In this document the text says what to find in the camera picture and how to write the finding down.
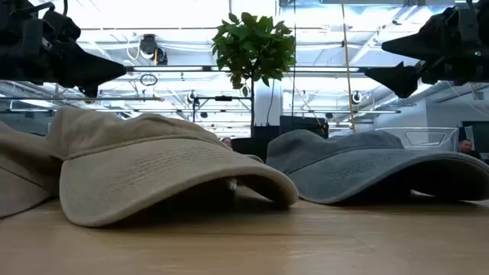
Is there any clear plastic bin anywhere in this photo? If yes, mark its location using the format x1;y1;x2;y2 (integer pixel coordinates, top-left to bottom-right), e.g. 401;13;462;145
376;126;460;153

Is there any green leafy small tree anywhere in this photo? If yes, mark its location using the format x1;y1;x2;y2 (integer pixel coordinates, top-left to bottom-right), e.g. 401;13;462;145
211;11;297;139

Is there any black monitor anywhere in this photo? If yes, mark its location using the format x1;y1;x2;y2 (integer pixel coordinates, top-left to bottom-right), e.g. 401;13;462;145
460;120;489;154

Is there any beige baseball cap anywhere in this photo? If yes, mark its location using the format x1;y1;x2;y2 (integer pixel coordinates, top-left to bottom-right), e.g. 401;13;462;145
0;120;62;219
45;105;300;228
238;153;266;164

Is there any black ceiling-mounted device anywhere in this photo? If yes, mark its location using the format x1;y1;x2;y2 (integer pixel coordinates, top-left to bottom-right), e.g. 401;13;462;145
138;33;169;66

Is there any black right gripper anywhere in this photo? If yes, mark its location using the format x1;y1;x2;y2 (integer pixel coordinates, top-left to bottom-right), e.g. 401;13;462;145
364;0;489;99

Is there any yellow hanging cable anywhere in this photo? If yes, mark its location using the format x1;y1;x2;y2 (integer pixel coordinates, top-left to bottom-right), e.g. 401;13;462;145
340;0;355;134

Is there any black hanging cable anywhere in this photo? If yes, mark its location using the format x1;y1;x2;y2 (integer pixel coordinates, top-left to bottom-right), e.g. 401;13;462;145
290;0;298;118

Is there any grey-blue baseball cap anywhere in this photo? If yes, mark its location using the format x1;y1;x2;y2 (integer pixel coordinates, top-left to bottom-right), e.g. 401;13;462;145
266;128;489;205

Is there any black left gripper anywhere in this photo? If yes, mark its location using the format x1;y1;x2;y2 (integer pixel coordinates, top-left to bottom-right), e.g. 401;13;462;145
0;0;128;98

